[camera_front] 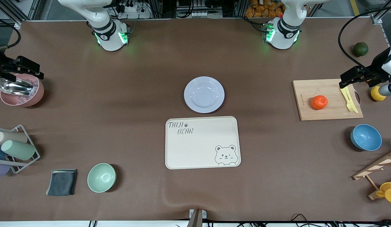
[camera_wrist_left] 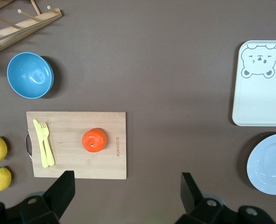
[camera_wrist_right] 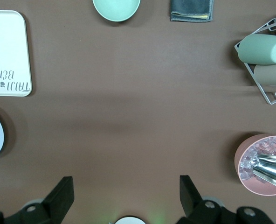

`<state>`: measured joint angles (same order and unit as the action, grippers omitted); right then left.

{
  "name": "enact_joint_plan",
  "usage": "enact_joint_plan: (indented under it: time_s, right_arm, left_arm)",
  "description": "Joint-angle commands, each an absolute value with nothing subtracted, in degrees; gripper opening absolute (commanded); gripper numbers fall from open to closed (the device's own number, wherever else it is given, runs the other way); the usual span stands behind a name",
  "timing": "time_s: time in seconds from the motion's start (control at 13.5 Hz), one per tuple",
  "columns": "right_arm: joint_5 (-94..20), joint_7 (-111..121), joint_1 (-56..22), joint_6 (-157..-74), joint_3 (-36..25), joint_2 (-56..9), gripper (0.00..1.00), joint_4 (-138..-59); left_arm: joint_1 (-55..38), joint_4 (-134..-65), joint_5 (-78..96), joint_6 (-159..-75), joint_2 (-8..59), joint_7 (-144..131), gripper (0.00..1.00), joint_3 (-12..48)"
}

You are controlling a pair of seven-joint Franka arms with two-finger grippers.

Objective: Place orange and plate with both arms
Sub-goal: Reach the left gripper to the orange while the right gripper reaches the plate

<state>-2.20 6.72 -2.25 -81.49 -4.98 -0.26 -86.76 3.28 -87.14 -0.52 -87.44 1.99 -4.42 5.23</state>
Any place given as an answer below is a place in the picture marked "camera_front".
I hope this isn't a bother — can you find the orange fruit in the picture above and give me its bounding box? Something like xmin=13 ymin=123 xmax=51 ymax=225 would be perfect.
xmin=311 ymin=95 xmax=328 ymax=110

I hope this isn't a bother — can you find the lavender round plate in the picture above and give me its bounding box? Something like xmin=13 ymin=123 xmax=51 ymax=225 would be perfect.
xmin=184 ymin=76 xmax=225 ymax=114

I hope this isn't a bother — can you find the yellow plastic fork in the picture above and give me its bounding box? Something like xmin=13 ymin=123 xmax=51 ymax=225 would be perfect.
xmin=340 ymin=86 xmax=359 ymax=113

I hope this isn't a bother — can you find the pink bowl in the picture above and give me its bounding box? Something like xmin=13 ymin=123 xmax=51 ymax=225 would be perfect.
xmin=0 ymin=73 xmax=44 ymax=108

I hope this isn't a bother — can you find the dark green lime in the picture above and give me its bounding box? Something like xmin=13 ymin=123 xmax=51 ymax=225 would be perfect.
xmin=353 ymin=42 xmax=369 ymax=57

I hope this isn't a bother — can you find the shiny metal scoop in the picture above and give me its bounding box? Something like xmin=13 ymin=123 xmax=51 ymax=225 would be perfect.
xmin=0 ymin=78 xmax=35 ymax=96

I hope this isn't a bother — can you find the yellow lemon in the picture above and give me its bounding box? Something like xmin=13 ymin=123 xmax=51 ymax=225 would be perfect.
xmin=371 ymin=86 xmax=387 ymax=102

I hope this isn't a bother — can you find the bamboo cutting board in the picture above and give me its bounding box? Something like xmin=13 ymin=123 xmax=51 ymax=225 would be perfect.
xmin=292 ymin=79 xmax=364 ymax=121

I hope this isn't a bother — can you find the blue bowl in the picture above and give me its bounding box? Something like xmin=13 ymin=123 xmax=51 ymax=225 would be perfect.
xmin=350 ymin=124 xmax=382 ymax=151

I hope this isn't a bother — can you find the beige cup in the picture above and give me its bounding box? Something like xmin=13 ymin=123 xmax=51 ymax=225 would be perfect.
xmin=0 ymin=131 xmax=28 ymax=145

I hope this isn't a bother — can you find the mint green cup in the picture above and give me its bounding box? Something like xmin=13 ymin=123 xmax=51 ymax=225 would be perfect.
xmin=1 ymin=140 xmax=36 ymax=161

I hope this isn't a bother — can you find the wooden drying rack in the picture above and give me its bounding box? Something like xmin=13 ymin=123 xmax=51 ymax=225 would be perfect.
xmin=353 ymin=148 xmax=391 ymax=201

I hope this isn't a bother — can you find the bag of orange buns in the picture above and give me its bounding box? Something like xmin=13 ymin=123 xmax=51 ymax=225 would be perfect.
xmin=245 ymin=0 xmax=286 ymax=18

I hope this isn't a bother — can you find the folded grey cloth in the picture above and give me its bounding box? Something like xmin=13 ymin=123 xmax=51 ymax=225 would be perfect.
xmin=46 ymin=169 xmax=78 ymax=196

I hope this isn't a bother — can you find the yellow cup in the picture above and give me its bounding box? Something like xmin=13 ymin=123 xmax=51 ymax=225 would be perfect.
xmin=376 ymin=182 xmax=391 ymax=204

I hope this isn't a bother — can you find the white power strip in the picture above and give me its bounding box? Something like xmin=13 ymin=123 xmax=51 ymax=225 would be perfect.
xmin=118 ymin=0 xmax=152 ymax=19

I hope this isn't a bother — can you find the mint green bowl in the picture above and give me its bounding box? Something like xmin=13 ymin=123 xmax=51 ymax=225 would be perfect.
xmin=87 ymin=163 xmax=116 ymax=193

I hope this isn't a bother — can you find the cream bear print tray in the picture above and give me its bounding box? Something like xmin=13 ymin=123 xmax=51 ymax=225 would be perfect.
xmin=165 ymin=116 xmax=242 ymax=170

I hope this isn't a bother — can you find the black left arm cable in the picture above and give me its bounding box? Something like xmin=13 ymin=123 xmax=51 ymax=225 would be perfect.
xmin=338 ymin=3 xmax=391 ymax=68

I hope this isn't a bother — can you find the grey wire cup rack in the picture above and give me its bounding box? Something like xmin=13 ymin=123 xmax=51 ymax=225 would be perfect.
xmin=0 ymin=125 xmax=41 ymax=174

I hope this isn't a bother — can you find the metal table edge bracket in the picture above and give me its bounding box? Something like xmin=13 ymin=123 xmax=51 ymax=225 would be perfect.
xmin=189 ymin=209 xmax=207 ymax=227

